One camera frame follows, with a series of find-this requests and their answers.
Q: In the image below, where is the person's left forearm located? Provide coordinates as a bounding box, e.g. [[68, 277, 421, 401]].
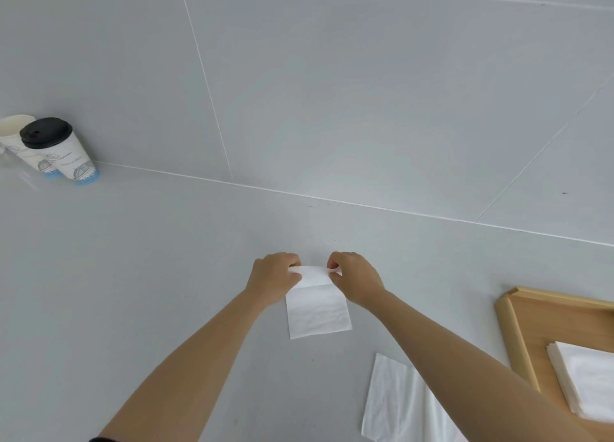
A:
[[98, 288, 277, 442]]

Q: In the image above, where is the person's left hand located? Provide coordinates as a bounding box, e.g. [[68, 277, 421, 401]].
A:
[[245, 252, 303, 307]]

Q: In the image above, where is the stack of white napkins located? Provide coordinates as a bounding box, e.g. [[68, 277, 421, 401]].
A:
[[547, 341, 614, 424]]

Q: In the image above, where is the paper cup with black lid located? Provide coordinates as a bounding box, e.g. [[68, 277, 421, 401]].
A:
[[20, 117, 98, 186]]

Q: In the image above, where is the person's right forearm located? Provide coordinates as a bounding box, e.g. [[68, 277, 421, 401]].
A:
[[368, 288, 598, 442]]

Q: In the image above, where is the white paper napkin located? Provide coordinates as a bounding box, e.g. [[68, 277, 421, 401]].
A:
[[361, 353, 469, 442], [285, 265, 353, 340]]

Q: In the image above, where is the person's right hand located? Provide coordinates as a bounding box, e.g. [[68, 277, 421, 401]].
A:
[[327, 251, 387, 311]]

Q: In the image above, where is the white unfolded paper napkin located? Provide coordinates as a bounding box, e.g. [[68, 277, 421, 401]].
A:
[[361, 353, 469, 442]]

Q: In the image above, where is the wooden tray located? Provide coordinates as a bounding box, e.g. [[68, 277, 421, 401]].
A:
[[494, 287, 614, 442]]

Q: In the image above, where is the open printed paper cup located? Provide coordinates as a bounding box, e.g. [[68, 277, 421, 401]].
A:
[[0, 114, 63, 179]]

